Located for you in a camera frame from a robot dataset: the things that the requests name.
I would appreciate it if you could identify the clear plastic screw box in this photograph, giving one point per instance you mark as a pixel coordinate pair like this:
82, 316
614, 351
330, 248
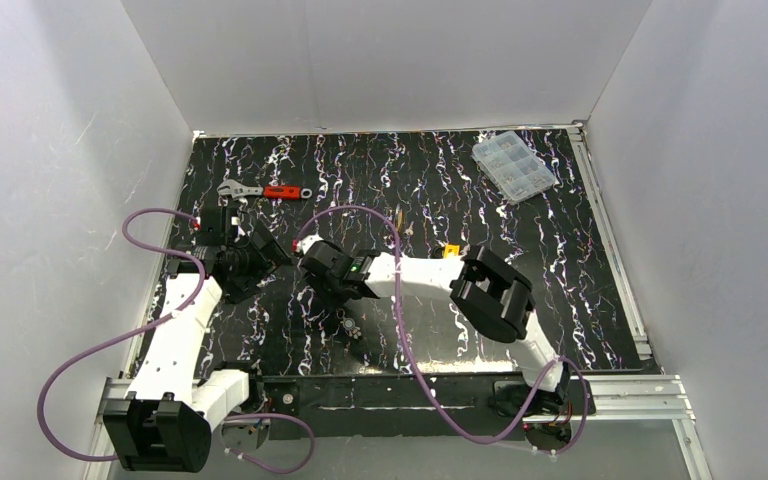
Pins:
513, 167

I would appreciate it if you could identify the aluminium frame rail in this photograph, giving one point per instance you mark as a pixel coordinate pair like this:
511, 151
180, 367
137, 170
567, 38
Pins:
657, 396

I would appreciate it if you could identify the red handled adjustable wrench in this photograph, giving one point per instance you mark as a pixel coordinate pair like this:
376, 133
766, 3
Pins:
235, 190

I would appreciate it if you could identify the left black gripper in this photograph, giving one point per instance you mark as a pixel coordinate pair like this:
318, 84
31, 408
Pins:
264, 250

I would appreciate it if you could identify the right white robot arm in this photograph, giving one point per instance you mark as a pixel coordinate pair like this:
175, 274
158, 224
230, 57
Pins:
494, 297

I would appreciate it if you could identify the yellow padlock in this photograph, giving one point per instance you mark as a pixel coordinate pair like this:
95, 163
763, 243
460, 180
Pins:
446, 251

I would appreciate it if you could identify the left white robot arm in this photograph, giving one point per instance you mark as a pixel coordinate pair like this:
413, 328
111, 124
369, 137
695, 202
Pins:
166, 419

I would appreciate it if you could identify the large brass padlock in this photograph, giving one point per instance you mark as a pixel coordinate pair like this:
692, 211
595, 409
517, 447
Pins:
398, 218

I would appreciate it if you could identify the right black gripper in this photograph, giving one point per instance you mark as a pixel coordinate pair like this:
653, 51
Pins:
311, 253

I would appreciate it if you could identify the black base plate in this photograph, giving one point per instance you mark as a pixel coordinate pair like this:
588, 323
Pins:
387, 405

